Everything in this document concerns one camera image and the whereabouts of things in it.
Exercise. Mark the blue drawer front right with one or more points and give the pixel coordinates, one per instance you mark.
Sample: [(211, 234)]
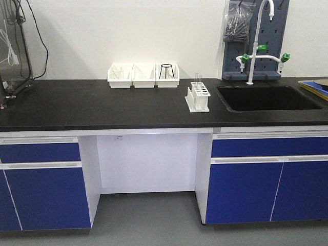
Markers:
[(269, 147)]

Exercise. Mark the blue cabinet door right inner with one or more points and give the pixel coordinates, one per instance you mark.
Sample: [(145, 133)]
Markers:
[(242, 192)]

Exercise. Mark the black lab sink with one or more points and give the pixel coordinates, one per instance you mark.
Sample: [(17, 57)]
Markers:
[(265, 99)]

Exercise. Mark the white test tube rack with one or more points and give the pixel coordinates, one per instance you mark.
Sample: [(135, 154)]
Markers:
[(197, 97)]

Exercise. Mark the blue cabinet door far left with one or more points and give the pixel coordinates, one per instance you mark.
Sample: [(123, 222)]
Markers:
[(8, 216)]

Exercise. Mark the blue drawer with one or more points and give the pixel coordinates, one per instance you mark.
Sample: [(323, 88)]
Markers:
[(41, 152), (269, 147)]

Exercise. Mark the blue cabinet door right outer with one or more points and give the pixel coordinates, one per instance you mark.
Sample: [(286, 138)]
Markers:
[(302, 192)]

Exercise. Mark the white storage bin left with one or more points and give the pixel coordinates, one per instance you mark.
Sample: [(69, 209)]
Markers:
[(120, 75)]

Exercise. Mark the blue-grey pegboard drying rack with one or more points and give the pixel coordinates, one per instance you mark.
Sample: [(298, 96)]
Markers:
[(270, 35)]

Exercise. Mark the white storage bin middle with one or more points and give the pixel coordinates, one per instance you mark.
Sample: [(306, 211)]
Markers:
[(143, 75)]

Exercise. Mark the grey metal stand base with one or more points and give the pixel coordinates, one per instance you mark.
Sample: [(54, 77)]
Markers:
[(16, 70)]

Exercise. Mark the blue drawer front left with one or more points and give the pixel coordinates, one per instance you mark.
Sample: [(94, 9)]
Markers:
[(41, 152)]

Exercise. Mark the blue cabinet door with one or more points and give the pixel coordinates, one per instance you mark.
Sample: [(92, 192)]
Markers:
[(302, 192), (47, 199), (242, 192), (8, 216)]

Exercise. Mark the clear glass test tube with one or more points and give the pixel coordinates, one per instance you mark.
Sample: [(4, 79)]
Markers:
[(197, 77)]

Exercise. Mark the yellow tray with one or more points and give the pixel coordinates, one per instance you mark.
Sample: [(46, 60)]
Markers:
[(311, 86)]

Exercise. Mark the plastic bag of pegs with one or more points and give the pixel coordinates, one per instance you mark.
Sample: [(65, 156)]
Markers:
[(238, 22)]

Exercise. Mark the white storage bin right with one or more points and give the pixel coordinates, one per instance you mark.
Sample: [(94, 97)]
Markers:
[(167, 83)]

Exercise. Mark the black metal tripod stand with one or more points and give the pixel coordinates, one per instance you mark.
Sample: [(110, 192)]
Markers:
[(166, 71)]

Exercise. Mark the white gooseneck lab faucet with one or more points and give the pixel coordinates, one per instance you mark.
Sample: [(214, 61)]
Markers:
[(243, 59)]

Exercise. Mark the white storage bin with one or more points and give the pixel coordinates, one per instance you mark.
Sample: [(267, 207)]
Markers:
[(167, 83), (143, 75), (120, 75)]

